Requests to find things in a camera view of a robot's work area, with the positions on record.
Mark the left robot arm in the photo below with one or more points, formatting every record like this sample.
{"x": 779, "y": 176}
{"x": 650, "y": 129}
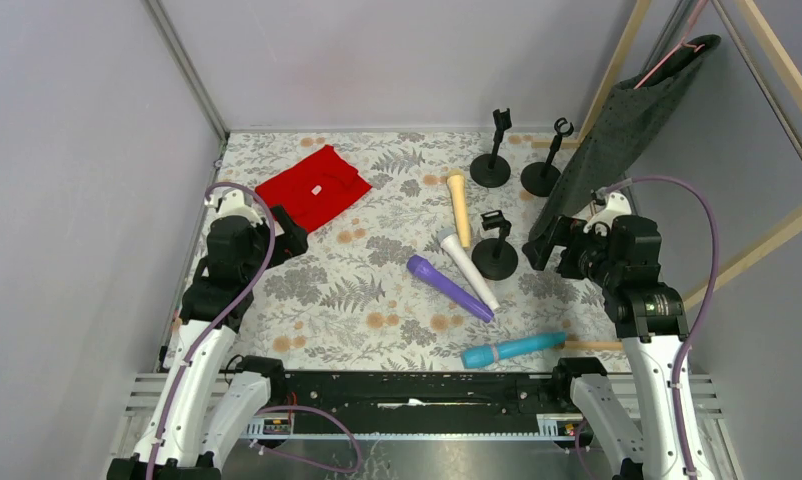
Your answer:
{"x": 187, "y": 437}

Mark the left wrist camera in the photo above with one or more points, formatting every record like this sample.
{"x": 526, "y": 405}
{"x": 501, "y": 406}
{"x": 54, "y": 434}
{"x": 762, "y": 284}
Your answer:
{"x": 234, "y": 202}

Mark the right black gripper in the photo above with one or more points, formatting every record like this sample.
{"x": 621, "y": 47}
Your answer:
{"x": 560, "y": 241}

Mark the black mic stand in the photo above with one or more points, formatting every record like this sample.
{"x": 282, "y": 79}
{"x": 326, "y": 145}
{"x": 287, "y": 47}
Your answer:
{"x": 491, "y": 170}
{"x": 539, "y": 178}
{"x": 495, "y": 258}

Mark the pink clothes hanger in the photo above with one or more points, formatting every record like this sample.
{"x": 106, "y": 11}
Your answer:
{"x": 669, "y": 53}

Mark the wooden frame rack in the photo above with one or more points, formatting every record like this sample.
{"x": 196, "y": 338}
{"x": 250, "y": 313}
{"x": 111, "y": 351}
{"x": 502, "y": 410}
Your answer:
{"x": 791, "y": 78}

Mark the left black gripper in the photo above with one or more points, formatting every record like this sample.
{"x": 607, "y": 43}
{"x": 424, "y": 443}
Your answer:
{"x": 280, "y": 233}

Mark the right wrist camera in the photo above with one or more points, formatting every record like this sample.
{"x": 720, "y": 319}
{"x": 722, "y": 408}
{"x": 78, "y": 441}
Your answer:
{"x": 604, "y": 210}

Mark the teal blue microphone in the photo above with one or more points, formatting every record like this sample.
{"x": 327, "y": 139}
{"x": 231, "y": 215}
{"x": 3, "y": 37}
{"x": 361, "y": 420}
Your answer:
{"x": 484, "y": 355}

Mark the floral table mat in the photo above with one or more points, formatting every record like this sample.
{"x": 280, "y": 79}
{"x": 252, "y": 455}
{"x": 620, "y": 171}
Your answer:
{"x": 349, "y": 303}

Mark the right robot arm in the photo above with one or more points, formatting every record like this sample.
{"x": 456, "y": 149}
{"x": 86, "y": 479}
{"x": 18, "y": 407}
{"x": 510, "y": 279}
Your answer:
{"x": 621, "y": 257}

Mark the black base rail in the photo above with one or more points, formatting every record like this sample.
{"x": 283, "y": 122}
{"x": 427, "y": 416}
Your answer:
{"x": 419, "y": 404}

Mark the white microphone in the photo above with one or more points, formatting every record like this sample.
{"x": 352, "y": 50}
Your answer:
{"x": 449, "y": 241}

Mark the purple microphone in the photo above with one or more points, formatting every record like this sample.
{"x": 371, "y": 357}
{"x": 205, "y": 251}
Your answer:
{"x": 422, "y": 269}

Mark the dark grey hanging cloth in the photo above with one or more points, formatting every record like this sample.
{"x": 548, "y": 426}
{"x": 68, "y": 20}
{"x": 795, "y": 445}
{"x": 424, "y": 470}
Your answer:
{"x": 634, "y": 113}

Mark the cream yellow microphone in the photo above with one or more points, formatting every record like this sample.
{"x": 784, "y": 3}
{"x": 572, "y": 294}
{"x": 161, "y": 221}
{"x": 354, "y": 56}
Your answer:
{"x": 456, "y": 184}

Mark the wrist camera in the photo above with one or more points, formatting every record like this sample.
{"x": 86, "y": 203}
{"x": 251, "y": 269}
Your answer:
{"x": 604, "y": 210}
{"x": 234, "y": 202}

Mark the red folded cloth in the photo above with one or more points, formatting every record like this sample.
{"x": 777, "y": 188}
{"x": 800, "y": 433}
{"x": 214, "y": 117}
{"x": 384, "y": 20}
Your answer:
{"x": 316, "y": 190}

